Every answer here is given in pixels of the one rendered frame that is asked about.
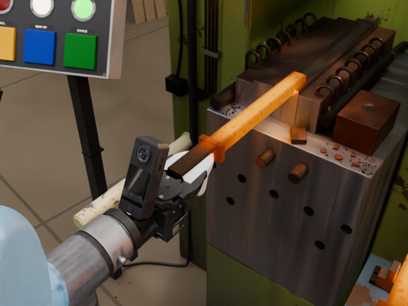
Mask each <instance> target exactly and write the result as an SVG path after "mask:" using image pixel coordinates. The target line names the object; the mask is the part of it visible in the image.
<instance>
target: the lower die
mask: <svg viewBox="0 0 408 306"><path fill-rule="evenodd" d="M357 22H364V23H367V24H371V26H370V27H369V28H367V29H366V30H365V31H364V32H362V33H361V34H360V35H359V36H358V37H357V38H355V39H354V40H353V41H352V42H351V43H350V44H349V45H347V46H346V47H345V48H344V49H342V50H341V51H340V52H339V53H338V54H337V55H335V56H334V57H333V58H332V59H331V60H330V61H328V62H327V63H326V64H325V65H323V66H322V67H321V68H320V69H319V70H318V71H317V72H315V73H314V74H313V75H312V76H311V77H309V78H308V79H307V80H306V81H304V82H303V83H302V84H301V85H300V86H299V87H298V88H296V89H295V90H294V94H293V95H292V96H291V97H290V98H289V99H287V100H286V101H285V102H283V103H282V104H281V105H280V106H279V107H278V108H276V109H275V110H274V111H272V113H271V114H269V115H268V116H269V117H273V118H275V119H277V120H280V121H283V122H285V123H288V124H290V125H292V126H295V127H304V128H305V130H306V131H308V132H311V133H312V134H315V133H317V131H318V130H320V128H321V127H323V125H321V124H320V122H319V117H320V116H321V114H322V113H323V112H324V111H325V110H326V109H327V106H328V104H329V101H330V91H329V90H328V89H326V88H321V89H320V92H318V93H317V92H316V88H317V87H318V86H319V85H320V84H328V85H329V86H331V87H332V88H333V90H334V92H335V97H334V101H335V100H336V99H337V96H338V95H339V89H340V82H339V81H338V80H337V79H331V80H330V83H326V79H327V78H328V77H329V76H330V75H336V74H335V72H336V70H337V69H338V68H339V67H341V66H344V64H345V62H346V61H347V60H348V59H350V58H353V55H354V54H355V53H356V52H357V51H361V48H362V46H363V45H365V44H368V43H369V41H370V39H372V38H373V37H376V36H377V37H380V38H382V39H383V40H384V41H385V44H386V47H385V50H384V52H388V51H391V49H392V46H393V41H394V39H395V34H396V31H394V30H390V29H386V28H383V27H379V26H378V23H376V22H372V21H368V20H365V19H360V18H358V19H357V20H355V21H352V20H349V19H345V18H341V17H338V18H337V19H331V18H326V17H324V16H323V17H321V18H320V19H319V20H317V25H316V27H313V24H312V25H310V26H309V28H308V33H305V29H304V30H303V31H301V32H300V38H299V39H296V36H297V35H296V36H294V37H293V38H292V39H291V44H290V46H287V42H286V43H284V44H283V45H282V48H281V53H278V52H277V50H278V48H277V49H276V50H274V51H273V52H272V53H271V60H268V56H266V57H265V58H263V59H261V63H260V67H257V63H256V64H254V65H253V66H251V67H250V68H249V69H247V70H246V71H244V72H243V73H241V74H240V75H239V76H237V77H236V91H235V103H237V104H240V105H242V106H245V107H248V106H250V105H251V104H252V103H254V102H255V101H256V100H257V99H259V98H260V97H261V96H262V95H264V94H265V93H267V92H268V91H269V90H270V89H272V88H273V87H274V86H275V85H277V84H278V83H280V82H281V81H282V80H283V79H284V78H286V77H287V76H289V74H291V73H292V72H294V71H295V72H296V71H297V70H299V69H300V68H301V67H302V66H304V65H305V64H306V63H308V62H309V61H310V60H311V59H312V58H314V57H315V56H316V55H317V54H319V53H320V52H321V51H323V50H324V49H325V48H326V47H327V46H329V45H330V44H331V43H332V42H333V41H335V40H336V39H338V38H339V37H340V36H341V35H342V34H344V33H345V32H346V31H347V30H349V29H350V28H351V27H353V26H354V25H355V24H356V23H357ZM372 44H373V45H375V46H376V47H377V49H378V56H379V54H380V51H381V48H382V44H381V42H380V41H377V40H375V41H373V42H372ZM364 51H365V52H367V53H368V54H369V56H370V65H371V63H372V61H373V57H374V53H375V52H374V50H373V49H372V48H371V47H366V48H365V50H364ZM378 56H377V59H378ZM356 59H357V60H358V61H360V63H361V64H362V72H361V75H362V73H363V70H364V69H365V66H366V61H367V58H366V57H365V56H364V55H358V56H357V57H356ZM377 59H376V60H377ZM370 65H369V67H370ZM347 67H348V68H349V69H351V70H352V72H353V82H352V84H353V83H354V82H355V78H356V76H357V73H358V65H357V64H356V63H354V62H350V63H349V64H348V66H347ZM337 76H339V77H341V78H342V79H343V81H344V91H343V92H345V91H346V87H347V86H348V83H349V78H350V75H349V73H348V72H347V71H345V70H341V71H340V72H339V75H337ZM334 101H333V102H334Z"/></svg>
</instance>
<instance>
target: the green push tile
mask: <svg viewBox="0 0 408 306"><path fill-rule="evenodd" d="M97 44H98V37H97V36H92V35H80V34H73V33H66V36H65V47H64V67H73V68H78V69H89V70H96V61H97Z"/></svg>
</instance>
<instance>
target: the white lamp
mask: <svg viewBox="0 0 408 306"><path fill-rule="evenodd" d="M50 7H51V2H50V0H33V8H34V10H35V12H37V13H38V14H40V15H43V14H46V13H47V12H48V11H49V10H50Z"/></svg>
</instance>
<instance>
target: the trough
mask: <svg viewBox="0 0 408 306"><path fill-rule="evenodd" d="M370 26H371V24H367V23H364V22H357V23H356V24H355V25H354V26H353V27H351V28H350V29H349V30H347V31H346V32H345V33H344V34H342V35H341V36H340V37H339V38H338V39H336V40H335V41H333V42H332V43H331V44H330V45H329V46H327V47H326V48H325V49H324V50H323V51H321V52H320V53H319V54H317V55H316V56H315V57H314V58H312V59H311V60H310V61H309V62H308V63H306V64H305V65H304V66H302V67H301V68H300V69H299V70H297V72H299V73H302V74H304V75H306V76H307V77H306V80H307V79H308V78H309V77H311V76H312V75H313V74H314V73H315V72H317V71H318V70H319V69H320V68H321V67H322V66H323V65H325V64H326V63H327V62H328V61H330V60H331V59H332V58H333V57H334V56H335V55H337V54H338V53H339V52H340V51H341V50H342V49H344V48H345V47H346V46H347V45H349V44H350V43H351V42H352V41H353V40H354V39H355V38H357V37H358V36H359V35H360V34H361V33H362V32H364V31H365V30H366V29H367V28H369V27H370Z"/></svg>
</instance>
